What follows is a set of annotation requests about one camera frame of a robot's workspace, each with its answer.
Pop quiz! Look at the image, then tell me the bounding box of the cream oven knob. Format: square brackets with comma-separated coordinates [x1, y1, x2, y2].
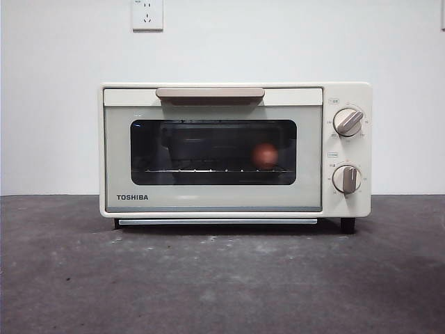
[332, 165, 362, 194]
[332, 107, 364, 137]

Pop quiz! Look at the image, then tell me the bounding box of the white wall socket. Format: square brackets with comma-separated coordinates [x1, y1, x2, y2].
[131, 0, 164, 32]

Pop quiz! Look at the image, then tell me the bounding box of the metal crumb tray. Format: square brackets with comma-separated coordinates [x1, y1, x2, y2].
[118, 218, 319, 225]

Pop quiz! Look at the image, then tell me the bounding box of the cream Toshiba toaster oven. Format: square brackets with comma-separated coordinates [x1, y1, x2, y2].
[99, 81, 373, 232]

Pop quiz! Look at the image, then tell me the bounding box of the metal wire oven rack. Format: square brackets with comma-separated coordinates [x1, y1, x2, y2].
[145, 168, 289, 173]

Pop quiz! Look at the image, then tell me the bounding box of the brown egg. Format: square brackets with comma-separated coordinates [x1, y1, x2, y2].
[252, 142, 280, 170]

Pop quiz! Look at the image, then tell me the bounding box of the glass oven door with handle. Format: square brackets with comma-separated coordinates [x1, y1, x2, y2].
[104, 87, 324, 212]

